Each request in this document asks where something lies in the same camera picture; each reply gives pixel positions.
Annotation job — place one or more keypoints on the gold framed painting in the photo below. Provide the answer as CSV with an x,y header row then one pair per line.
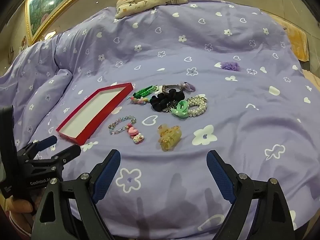
x,y
45,5

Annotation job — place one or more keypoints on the red jewelry box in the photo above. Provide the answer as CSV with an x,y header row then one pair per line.
x,y
92,110

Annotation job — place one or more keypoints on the purple flower print blanket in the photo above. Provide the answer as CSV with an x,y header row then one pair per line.
x,y
175,42

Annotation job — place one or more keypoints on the purple fabric flower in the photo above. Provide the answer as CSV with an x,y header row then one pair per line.
x,y
230,66

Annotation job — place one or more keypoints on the amber hair claw clip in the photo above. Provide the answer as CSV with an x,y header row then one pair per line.
x,y
167,140

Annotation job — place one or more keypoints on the pink heart hair clip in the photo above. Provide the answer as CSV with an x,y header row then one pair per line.
x,y
132,130

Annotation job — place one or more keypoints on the person's left hand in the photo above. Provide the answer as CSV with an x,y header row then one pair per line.
x,y
18,207

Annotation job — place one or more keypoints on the black scrunchie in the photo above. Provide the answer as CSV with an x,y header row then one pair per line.
x,y
162,100

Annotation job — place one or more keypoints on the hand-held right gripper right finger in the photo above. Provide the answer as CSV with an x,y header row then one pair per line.
x,y
220,175

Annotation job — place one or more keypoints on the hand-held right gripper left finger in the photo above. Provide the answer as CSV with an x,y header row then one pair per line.
x,y
107,177

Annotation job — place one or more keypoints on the peach cloth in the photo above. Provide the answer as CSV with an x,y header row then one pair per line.
x,y
311,80

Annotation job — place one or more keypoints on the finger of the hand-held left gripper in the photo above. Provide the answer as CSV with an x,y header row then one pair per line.
x,y
42,142
66,153

